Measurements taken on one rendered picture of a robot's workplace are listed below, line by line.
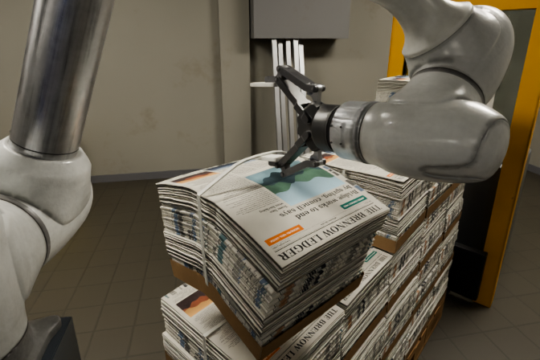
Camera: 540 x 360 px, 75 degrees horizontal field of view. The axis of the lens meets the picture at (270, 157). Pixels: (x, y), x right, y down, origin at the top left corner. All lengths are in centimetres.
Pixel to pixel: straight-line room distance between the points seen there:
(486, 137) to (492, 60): 14
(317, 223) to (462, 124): 28
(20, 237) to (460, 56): 63
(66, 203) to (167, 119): 330
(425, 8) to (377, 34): 379
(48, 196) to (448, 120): 58
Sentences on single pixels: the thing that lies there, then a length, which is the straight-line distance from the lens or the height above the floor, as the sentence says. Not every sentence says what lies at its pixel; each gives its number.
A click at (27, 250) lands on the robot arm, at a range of 62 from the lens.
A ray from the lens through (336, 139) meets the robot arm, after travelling 51.
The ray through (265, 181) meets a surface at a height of 119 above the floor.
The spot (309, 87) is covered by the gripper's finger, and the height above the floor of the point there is 138.
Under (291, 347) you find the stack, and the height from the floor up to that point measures 83.
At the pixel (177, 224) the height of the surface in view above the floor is 108.
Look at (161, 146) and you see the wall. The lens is 401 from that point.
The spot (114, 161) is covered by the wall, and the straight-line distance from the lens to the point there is 414.
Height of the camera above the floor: 145
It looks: 18 degrees down
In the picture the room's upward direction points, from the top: straight up
